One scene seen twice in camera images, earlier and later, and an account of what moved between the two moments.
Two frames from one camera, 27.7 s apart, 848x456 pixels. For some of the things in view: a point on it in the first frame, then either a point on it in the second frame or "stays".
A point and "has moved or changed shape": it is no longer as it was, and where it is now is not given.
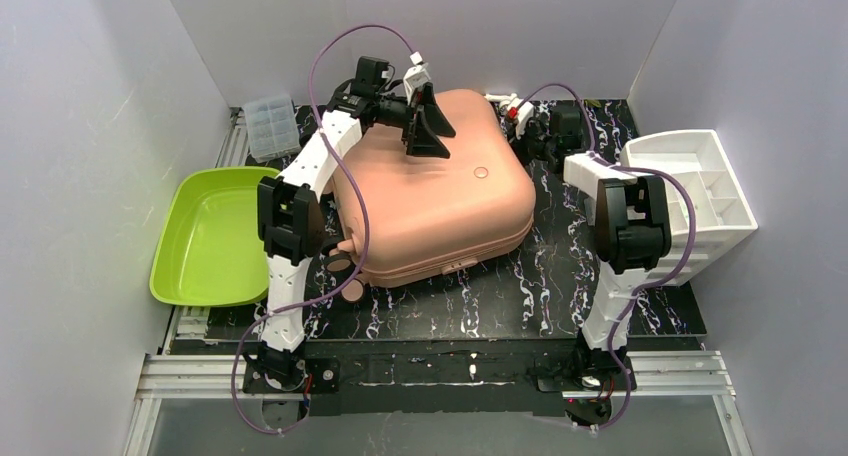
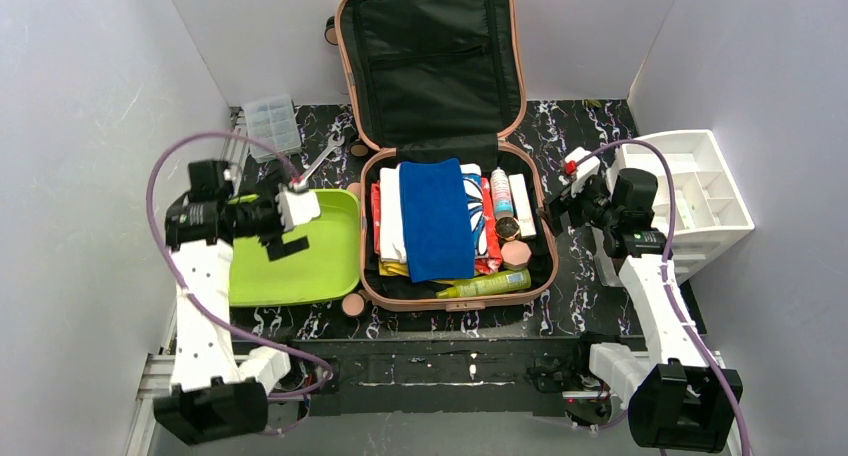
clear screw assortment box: [272, 127] stays
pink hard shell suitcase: [431, 216] has moved or changed shape
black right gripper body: [534, 135] to [563, 206]
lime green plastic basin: [208, 252] has moved or changed shape
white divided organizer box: [725, 215] stays
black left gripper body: [411, 122] to [274, 221]
